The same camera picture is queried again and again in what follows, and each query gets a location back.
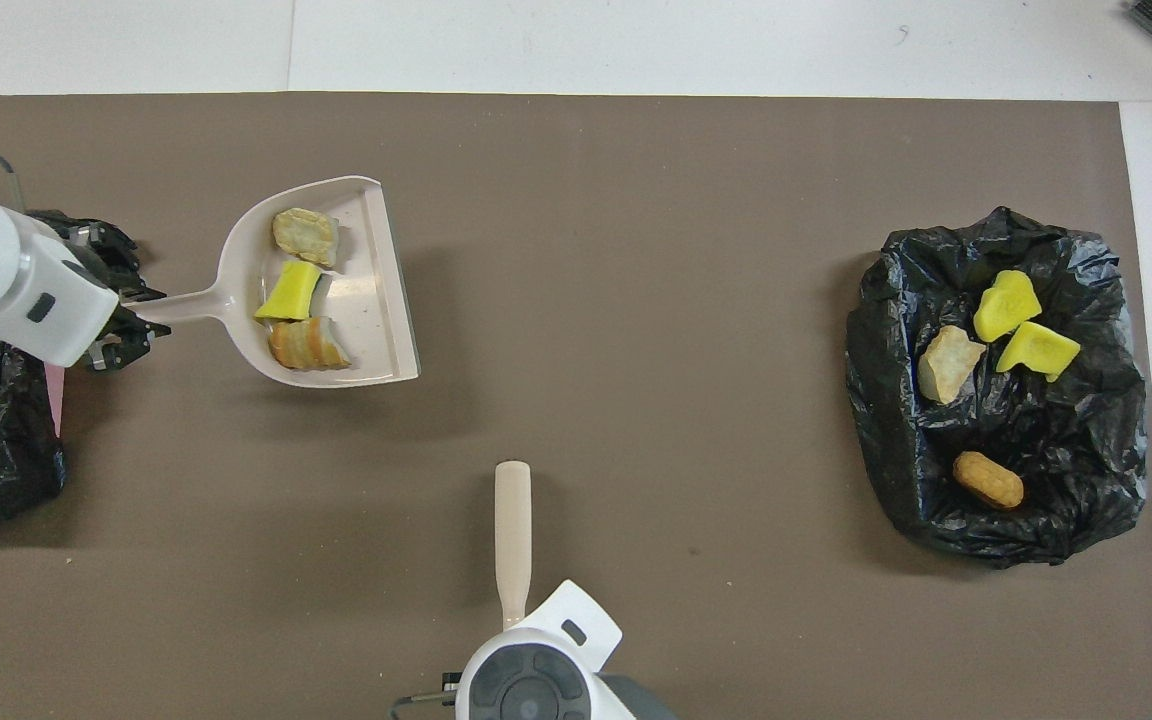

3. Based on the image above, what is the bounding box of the yellow sponge wedge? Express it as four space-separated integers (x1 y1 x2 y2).
254 261 333 323

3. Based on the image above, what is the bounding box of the orange striped croissant piece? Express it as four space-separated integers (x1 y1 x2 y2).
268 316 352 371

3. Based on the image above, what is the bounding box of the pale yellow crumbly chunk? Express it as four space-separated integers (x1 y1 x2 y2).
271 207 341 269

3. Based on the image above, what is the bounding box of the beige plastic dustpan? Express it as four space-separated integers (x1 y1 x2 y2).
121 176 422 388

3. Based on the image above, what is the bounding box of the beige hand brush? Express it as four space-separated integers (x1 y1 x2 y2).
494 461 533 631

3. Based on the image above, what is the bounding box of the pale stone-like chunk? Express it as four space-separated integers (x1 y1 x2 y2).
917 325 988 405

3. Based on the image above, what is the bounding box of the brown bread nugget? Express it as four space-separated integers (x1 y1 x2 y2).
953 451 1025 511

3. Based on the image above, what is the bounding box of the small yellow sponge piece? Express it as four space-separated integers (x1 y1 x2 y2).
973 270 1043 343

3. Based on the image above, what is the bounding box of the large yellow sponge piece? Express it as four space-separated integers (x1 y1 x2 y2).
996 320 1082 383

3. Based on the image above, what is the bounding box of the open black trash bag bin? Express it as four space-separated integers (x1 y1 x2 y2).
846 206 1149 569

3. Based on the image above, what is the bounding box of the brown table mat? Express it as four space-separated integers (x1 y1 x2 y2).
0 93 1152 720

